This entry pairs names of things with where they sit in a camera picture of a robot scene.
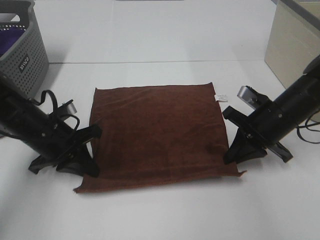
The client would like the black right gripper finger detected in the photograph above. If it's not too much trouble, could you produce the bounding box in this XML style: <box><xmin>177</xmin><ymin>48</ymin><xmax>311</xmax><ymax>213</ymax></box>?
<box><xmin>223</xmin><ymin>129</ymin><xmax>267</xmax><ymax>165</ymax></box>

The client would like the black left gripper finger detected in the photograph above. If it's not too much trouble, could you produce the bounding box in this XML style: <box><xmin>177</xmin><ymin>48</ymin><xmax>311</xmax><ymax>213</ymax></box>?
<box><xmin>56</xmin><ymin>144</ymin><xmax>100</xmax><ymax>178</ymax></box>
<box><xmin>28</xmin><ymin>156</ymin><xmax>57</xmax><ymax>175</ymax></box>

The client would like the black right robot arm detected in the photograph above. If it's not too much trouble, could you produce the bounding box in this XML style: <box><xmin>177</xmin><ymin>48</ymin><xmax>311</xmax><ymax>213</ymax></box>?
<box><xmin>222</xmin><ymin>57</ymin><xmax>320</xmax><ymax>165</ymax></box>

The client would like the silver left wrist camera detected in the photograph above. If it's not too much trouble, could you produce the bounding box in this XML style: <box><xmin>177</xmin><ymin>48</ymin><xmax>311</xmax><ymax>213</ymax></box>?
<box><xmin>58</xmin><ymin>99</ymin><xmax>77</xmax><ymax>118</ymax></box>

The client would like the grey perforated plastic basket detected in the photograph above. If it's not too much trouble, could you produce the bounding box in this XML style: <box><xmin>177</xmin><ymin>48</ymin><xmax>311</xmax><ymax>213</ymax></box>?
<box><xmin>0</xmin><ymin>0</ymin><xmax>49</xmax><ymax>97</ymax></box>

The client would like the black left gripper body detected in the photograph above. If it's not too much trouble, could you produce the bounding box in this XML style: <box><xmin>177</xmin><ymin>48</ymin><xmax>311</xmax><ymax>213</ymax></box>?
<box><xmin>43</xmin><ymin>124</ymin><xmax>102</xmax><ymax>165</ymax></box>

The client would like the brown towel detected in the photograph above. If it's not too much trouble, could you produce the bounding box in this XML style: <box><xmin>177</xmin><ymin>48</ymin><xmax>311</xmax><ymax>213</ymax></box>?
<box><xmin>75</xmin><ymin>83</ymin><xmax>242</xmax><ymax>194</ymax></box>

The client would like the black right camera cable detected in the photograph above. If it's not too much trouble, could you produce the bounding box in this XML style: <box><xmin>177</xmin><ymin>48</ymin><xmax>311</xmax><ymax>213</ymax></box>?
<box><xmin>294</xmin><ymin>104</ymin><xmax>320</xmax><ymax>145</ymax></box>

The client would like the purple towel in basket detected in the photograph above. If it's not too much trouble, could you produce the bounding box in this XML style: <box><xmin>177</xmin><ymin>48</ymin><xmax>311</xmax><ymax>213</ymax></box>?
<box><xmin>0</xmin><ymin>27</ymin><xmax>25</xmax><ymax>57</ymax></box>

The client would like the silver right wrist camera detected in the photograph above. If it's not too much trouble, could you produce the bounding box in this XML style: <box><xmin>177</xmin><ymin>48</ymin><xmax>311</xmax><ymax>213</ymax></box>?
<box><xmin>237</xmin><ymin>85</ymin><xmax>260</xmax><ymax>110</ymax></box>

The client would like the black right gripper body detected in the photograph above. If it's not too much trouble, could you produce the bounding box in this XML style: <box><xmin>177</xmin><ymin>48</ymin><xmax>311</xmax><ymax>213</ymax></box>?
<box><xmin>222</xmin><ymin>101</ymin><xmax>293</xmax><ymax>163</ymax></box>

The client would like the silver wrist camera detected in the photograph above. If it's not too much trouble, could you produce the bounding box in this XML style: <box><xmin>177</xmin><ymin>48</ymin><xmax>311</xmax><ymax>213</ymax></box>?
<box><xmin>237</xmin><ymin>85</ymin><xmax>260</xmax><ymax>110</ymax></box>
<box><xmin>58</xmin><ymin>99</ymin><xmax>77</xmax><ymax>118</ymax></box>

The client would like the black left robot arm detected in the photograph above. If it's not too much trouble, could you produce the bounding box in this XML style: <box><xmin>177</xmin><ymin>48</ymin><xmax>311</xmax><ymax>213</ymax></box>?
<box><xmin>0</xmin><ymin>73</ymin><xmax>102</xmax><ymax>178</ymax></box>

